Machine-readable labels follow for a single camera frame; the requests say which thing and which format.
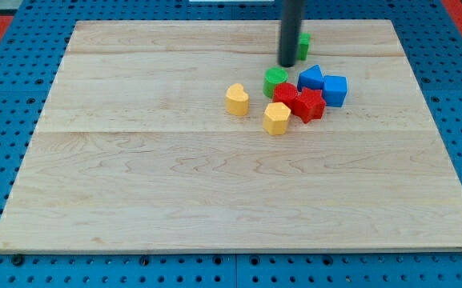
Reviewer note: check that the red cylinder block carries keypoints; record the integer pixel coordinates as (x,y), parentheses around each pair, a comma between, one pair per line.
(286,93)

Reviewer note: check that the blue cube block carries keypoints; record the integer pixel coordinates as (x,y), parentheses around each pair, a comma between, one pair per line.
(335,89)

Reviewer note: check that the yellow heart block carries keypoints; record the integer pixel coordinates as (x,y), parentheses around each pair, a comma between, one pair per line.
(237,100)

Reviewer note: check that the green cylinder block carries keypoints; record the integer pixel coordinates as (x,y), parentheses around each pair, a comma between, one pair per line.
(272,78)

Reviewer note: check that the red star block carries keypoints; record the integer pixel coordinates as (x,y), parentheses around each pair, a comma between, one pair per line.
(309,105)

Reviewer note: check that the blue perforated base panel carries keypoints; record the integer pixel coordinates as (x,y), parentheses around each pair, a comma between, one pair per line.
(31,50)

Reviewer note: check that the blue triangular block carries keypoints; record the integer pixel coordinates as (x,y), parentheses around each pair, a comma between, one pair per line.
(311,78)

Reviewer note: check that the light wooden board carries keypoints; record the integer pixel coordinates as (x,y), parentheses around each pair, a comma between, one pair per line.
(135,153)

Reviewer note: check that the yellow hexagon block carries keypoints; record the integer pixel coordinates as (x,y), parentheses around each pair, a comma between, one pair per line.
(276,118)

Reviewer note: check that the green star block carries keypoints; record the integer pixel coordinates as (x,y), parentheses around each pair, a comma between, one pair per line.
(304,44)

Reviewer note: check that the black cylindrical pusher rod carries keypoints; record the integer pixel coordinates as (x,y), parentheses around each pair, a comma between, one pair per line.
(290,26)

